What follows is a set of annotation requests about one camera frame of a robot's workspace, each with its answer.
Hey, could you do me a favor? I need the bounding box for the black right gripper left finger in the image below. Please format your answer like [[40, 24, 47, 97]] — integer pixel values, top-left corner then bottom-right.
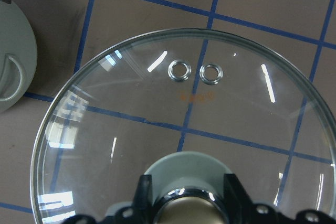
[[132, 174, 153, 219]]

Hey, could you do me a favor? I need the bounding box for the mint green cooking pot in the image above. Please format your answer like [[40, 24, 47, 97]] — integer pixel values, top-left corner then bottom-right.
[[1, 0, 37, 112]]

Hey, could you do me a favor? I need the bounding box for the glass pot lid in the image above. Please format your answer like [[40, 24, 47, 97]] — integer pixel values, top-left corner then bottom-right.
[[30, 29, 335, 223]]

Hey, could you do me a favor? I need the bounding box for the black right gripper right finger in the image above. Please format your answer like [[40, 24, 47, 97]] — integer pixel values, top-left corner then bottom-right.
[[223, 174, 253, 216]]

